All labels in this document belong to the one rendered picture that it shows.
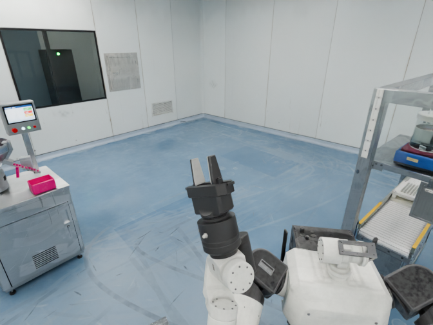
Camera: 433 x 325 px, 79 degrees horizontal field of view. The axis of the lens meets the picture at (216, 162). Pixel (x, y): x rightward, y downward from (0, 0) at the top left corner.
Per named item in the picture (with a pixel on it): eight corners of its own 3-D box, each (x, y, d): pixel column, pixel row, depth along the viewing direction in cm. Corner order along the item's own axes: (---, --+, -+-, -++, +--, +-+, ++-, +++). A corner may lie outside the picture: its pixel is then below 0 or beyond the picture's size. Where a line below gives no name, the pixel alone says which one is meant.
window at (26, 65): (22, 111, 409) (-4, 27, 361) (22, 110, 409) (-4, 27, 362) (106, 98, 502) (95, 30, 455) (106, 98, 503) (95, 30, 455)
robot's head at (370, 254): (329, 242, 74) (337, 234, 67) (361, 245, 73) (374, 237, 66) (331, 265, 71) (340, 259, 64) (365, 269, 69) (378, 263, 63)
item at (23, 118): (24, 180, 220) (-1, 105, 194) (20, 176, 226) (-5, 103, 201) (54, 171, 236) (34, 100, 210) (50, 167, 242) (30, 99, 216)
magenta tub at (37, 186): (34, 195, 197) (31, 186, 194) (29, 190, 205) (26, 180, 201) (57, 187, 208) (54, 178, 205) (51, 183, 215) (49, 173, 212)
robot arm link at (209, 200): (202, 180, 66) (212, 226, 67) (173, 191, 59) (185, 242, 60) (242, 176, 58) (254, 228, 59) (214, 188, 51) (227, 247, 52)
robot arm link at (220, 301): (206, 247, 64) (200, 304, 63) (222, 258, 56) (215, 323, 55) (229, 247, 67) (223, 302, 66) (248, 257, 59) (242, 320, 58)
